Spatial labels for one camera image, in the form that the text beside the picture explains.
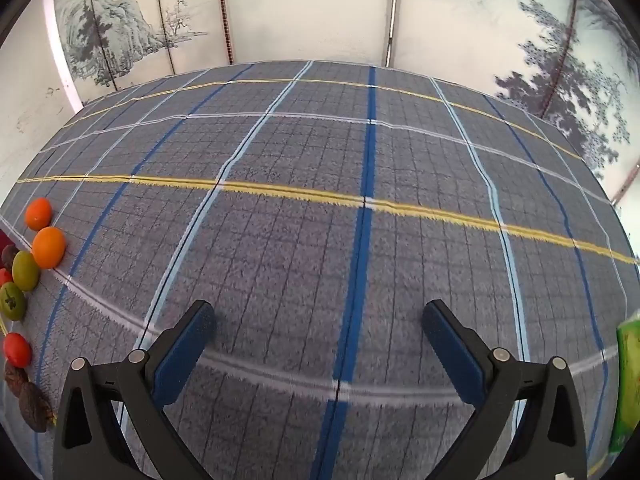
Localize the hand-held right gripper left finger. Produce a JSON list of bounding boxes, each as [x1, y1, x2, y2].
[[52, 300, 217, 480]]

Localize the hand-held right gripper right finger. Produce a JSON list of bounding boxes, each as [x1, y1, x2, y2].
[[422, 300, 588, 480]]

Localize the green packet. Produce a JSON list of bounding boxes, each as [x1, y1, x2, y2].
[[607, 310, 640, 456]]

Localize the smooth green fruit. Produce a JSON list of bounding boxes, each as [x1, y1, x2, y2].
[[12, 250, 41, 292]]

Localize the thin grey pole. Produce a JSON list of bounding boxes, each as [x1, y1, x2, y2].
[[384, 0, 401, 67]]

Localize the large orange tangerine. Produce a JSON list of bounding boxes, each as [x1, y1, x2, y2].
[[32, 227, 67, 269]]

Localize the grey plaid tablecloth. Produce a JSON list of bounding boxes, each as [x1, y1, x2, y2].
[[0, 60, 640, 480]]

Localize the brown dried fruit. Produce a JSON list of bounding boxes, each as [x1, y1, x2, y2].
[[4, 364, 30, 398], [18, 382, 55, 433]]

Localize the small orange tangerine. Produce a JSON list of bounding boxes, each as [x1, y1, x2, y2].
[[25, 197, 54, 231]]

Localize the green fruit with dark stem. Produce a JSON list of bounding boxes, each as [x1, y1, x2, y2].
[[0, 282, 26, 321]]

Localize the red striped cord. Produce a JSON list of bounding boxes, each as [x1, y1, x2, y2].
[[217, 0, 234, 64]]

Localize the red tomato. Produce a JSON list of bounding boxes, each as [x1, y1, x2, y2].
[[3, 332, 32, 367]]

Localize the ink landscape painted screen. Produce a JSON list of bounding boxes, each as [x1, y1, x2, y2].
[[50, 0, 640, 206]]

